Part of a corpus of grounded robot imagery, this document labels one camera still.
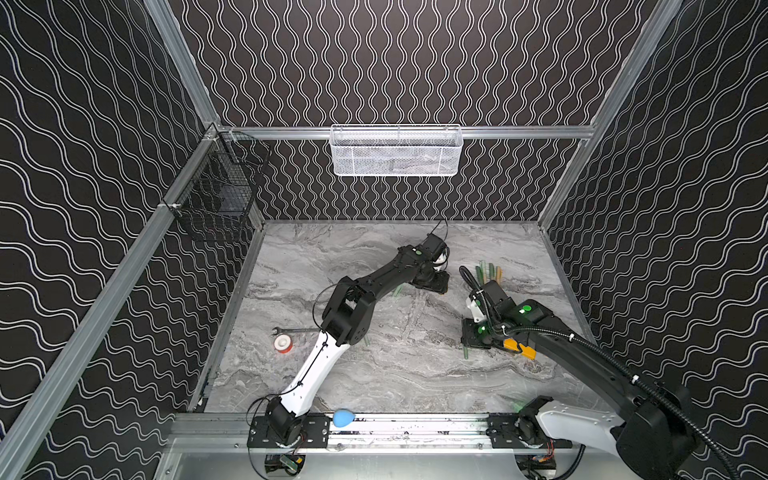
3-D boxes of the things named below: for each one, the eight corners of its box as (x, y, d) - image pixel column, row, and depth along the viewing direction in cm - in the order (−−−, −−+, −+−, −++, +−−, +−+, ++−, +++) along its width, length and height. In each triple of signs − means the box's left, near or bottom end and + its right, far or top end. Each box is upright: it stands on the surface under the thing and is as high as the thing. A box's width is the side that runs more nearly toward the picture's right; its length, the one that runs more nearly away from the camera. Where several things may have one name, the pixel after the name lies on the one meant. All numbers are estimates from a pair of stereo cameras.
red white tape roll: (273, 353, 89) (271, 350, 87) (277, 337, 92) (275, 334, 91) (290, 353, 89) (289, 350, 87) (294, 337, 92) (292, 334, 91)
